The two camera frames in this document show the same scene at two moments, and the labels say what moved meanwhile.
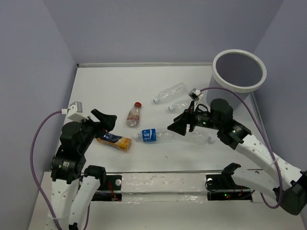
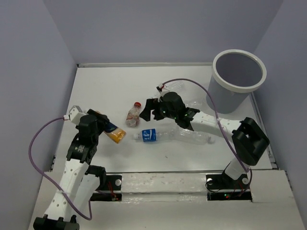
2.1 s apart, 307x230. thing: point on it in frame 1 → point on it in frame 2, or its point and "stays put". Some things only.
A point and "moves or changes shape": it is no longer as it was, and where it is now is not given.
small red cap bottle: [133, 116] stays put
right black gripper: [187, 117] → [151, 103]
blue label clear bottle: [153, 135] stays put
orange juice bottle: [123, 143] moves or changes shape
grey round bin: [242, 70] stays put
